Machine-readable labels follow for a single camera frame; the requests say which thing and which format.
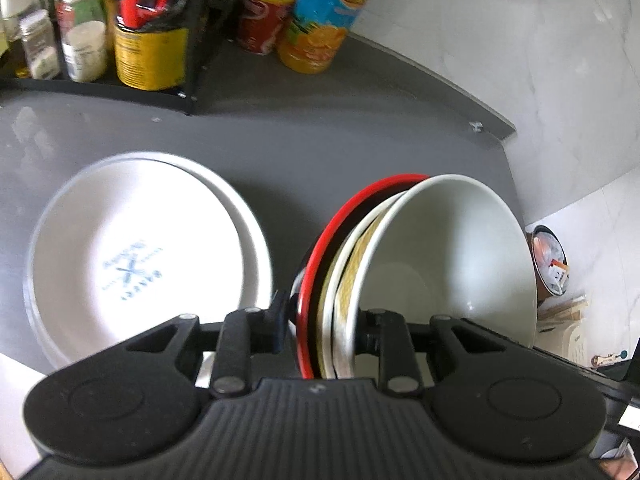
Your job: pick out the white round appliance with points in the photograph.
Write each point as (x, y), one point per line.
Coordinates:
(570, 341)

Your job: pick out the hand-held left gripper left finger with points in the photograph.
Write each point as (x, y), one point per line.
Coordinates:
(280, 317)

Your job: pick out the white bowl with yellow pattern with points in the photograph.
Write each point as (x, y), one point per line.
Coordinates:
(345, 285)

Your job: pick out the green label jar white lid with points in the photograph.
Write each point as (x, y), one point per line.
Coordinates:
(80, 2)

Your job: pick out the black bowl with red rim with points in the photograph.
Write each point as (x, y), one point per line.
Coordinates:
(305, 320)

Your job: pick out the white plastic jar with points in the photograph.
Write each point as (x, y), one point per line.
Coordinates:
(86, 55)

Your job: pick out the white plate with dark rim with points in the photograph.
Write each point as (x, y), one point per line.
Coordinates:
(257, 260)

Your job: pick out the yellow tin can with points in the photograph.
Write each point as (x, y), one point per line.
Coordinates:
(150, 57)

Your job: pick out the bundle of wooden sticks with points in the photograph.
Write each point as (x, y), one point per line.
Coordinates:
(565, 310)

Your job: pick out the white plate with blue print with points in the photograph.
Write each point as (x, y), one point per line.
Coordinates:
(150, 220)

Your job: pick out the orange juice bottle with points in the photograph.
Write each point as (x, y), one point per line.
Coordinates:
(320, 25)

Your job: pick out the clear plastic bin bag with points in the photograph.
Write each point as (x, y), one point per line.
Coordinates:
(544, 251)

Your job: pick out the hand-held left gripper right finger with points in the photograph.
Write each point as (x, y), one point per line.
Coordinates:
(370, 335)

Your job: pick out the red soda can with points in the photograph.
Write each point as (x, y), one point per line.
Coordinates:
(262, 25)

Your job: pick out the black trash bin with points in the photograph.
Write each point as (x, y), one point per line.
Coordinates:
(547, 233)

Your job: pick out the glass spice jar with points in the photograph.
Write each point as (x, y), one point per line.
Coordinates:
(37, 45)

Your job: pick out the white ceramic bowl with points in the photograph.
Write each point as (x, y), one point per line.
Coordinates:
(450, 240)

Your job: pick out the orange and white packet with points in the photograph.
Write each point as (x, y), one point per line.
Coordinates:
(557, 273)

